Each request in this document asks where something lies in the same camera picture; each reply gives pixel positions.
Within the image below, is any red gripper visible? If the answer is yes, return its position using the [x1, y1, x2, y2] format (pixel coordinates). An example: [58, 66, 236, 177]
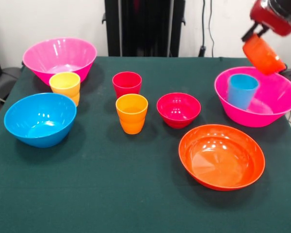
[241, 0, 291, 42]

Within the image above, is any small orange plastic bowl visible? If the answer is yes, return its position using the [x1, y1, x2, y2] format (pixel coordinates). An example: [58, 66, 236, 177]
[242, 33, 287, 76]

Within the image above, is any blue plastic cup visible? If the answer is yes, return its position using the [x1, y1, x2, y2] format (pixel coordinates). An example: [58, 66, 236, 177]
[227, 74, 259, 110]

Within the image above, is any large pink plastic bowl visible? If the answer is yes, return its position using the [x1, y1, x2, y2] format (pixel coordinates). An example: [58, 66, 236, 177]
[214, 67, 291, 128]
[22, 37, 97, 86]

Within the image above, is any small red plastic bowl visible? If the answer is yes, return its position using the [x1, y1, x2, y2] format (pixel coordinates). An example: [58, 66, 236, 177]
[156, 92, 202, 129]

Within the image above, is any large orange plastic bowl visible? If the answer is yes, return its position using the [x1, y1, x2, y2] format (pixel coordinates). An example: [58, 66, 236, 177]
[178, 124, 266, 191]

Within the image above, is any red plastic cup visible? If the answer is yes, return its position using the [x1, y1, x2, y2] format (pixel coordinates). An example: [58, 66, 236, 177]
[112, 71, 143, 99]

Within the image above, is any orange plastic cup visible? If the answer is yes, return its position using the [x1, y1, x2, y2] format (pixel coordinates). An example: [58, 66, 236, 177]
[115, 94, 148, 135]

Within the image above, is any yellow plastic cup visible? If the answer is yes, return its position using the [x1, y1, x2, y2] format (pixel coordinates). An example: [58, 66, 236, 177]
[49, 72, 81, 107]

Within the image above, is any blue plastic bowl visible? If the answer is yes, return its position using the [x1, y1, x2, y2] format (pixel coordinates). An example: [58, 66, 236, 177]
[3, 93, 77, 149]

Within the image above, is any dark green tablecloth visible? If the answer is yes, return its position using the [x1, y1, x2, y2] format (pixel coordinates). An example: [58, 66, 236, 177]
[0, 56, 291, 233]

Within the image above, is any black wall cable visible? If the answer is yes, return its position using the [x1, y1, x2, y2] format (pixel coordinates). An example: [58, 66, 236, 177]
[198, 0, 214, 58]

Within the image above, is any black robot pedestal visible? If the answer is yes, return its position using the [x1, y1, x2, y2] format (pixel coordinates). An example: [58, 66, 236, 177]
[102, 0, 186, 58]

